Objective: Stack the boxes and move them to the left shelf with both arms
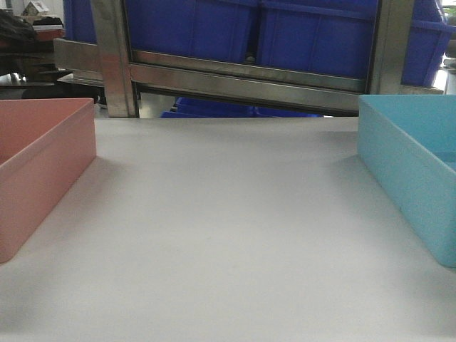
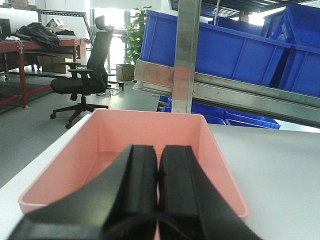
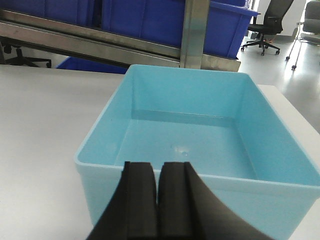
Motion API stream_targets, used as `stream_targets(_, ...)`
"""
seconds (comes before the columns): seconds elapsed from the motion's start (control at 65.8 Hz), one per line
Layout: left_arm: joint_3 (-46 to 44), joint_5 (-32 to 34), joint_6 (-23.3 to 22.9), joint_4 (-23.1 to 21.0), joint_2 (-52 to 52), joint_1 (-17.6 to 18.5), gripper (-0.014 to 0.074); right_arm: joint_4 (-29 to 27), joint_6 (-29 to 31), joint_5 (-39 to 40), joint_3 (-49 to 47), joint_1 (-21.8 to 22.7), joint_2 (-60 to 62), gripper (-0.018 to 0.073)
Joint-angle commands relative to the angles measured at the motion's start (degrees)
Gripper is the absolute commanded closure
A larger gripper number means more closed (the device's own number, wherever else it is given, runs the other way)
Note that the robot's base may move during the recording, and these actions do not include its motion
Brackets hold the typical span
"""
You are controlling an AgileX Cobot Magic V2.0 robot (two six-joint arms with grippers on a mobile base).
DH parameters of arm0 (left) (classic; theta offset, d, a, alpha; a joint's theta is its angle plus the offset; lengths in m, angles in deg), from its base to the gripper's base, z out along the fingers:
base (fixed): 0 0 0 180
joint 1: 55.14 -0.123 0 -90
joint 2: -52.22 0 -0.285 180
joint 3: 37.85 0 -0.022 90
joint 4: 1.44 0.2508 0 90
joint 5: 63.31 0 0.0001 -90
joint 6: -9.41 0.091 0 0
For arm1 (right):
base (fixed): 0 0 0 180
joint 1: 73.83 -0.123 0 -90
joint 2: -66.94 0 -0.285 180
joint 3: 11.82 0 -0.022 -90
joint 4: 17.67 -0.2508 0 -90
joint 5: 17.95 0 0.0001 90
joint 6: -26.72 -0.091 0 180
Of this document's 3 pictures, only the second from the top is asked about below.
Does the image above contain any blue bin lower shelf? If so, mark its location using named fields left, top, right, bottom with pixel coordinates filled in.
left=156, top=95, right=282, bottom=130

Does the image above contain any black bag on workbench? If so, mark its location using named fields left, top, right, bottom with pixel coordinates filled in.
left=15, top=22, right=60, bottom=48

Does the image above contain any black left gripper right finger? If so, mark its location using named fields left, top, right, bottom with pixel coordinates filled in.
left=159, top=145, right=259, bottom=240

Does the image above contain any green potted plant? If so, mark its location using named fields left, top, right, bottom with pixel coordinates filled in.
left=120, top=6, right=152, bottom=66

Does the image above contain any small wooden house model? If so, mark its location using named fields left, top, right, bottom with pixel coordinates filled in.
left=45, top=18, right=65, bottom=30

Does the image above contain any blue storage bin right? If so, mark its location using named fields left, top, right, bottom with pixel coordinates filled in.
left=262, top=3, right=320, bottom=97

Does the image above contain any pink plastic box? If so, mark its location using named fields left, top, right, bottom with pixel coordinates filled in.
left=18, top=108, right=250, bottom=226

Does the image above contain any red metal workbench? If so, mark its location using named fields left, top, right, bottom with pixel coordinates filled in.
left=0, top=38, right=89, bottom=109

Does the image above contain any blue storage bin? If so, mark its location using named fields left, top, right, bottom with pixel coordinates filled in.
left=262, top=3, right=320, bottom=97
left=140, top=10, right=290, bottom=86

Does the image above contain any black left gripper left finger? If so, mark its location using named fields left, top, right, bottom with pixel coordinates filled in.
left=9, top=144, right=158, bottom=240

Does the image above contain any black office chair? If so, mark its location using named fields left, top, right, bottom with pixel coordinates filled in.
left=50, top=15, right=114, bottom=129

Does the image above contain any steel flow rack shelf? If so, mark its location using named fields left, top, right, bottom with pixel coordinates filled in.
left=133, top=0, right=320, bottom=128

